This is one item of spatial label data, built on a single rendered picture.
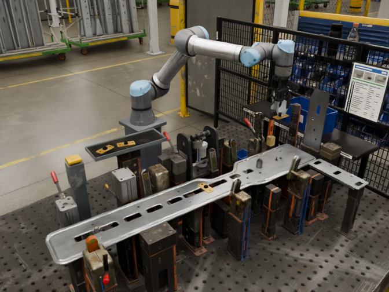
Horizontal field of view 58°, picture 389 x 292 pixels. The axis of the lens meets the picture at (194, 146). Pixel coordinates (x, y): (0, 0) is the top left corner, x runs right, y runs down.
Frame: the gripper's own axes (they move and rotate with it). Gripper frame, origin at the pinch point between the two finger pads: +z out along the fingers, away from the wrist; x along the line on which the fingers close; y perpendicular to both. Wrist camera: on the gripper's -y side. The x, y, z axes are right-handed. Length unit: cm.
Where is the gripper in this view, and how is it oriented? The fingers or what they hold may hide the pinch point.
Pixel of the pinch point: (281, 113)
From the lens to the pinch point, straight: 181.6
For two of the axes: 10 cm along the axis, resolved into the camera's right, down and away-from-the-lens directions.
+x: 5.7, 3.8, -7.3
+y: -8.3, 2.7, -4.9
